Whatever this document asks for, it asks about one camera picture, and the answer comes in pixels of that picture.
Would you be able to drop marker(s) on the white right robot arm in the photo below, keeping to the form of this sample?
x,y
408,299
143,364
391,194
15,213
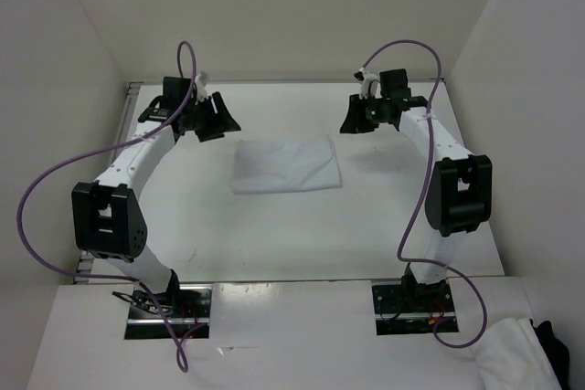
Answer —
x,y
457,186

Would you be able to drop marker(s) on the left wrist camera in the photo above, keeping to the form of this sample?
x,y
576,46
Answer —
x,y
200,91

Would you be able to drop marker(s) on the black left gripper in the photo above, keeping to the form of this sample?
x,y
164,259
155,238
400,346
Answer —
x,y
218,125

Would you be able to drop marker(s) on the white skirt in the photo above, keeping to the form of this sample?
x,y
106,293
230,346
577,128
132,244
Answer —
x,y
285,166

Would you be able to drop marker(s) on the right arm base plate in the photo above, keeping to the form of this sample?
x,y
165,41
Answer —
x,y
398,312

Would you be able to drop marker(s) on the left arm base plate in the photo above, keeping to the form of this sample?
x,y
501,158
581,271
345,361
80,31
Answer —
x,y
189,319

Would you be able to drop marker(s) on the black cloth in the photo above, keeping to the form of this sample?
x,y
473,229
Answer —
x,y
556,352

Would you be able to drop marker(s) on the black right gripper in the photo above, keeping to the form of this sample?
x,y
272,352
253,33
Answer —
x,y
354,121

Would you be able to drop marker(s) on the white cloth pile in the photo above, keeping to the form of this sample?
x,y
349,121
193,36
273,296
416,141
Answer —
x,y
510,356

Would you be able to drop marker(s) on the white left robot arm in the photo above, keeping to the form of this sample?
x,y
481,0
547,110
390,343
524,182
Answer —
x,y
108,221

